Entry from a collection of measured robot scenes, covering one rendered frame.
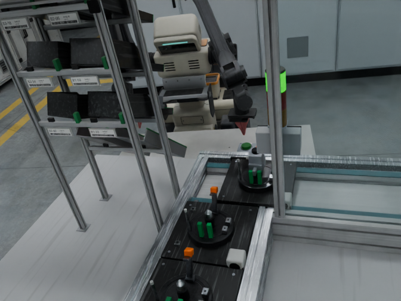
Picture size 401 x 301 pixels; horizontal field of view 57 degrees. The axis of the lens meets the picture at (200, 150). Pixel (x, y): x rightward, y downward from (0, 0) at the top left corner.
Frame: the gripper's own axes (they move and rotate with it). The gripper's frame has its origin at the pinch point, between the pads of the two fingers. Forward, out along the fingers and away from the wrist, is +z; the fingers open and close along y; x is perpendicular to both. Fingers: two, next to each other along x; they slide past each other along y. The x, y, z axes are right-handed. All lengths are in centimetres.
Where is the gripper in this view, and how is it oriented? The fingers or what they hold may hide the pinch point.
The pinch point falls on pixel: (244, 132)
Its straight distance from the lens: 144.8
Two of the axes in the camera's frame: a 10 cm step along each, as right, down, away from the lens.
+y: 9.5, 0.3, -3.2
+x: 2.8, -5.5, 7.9
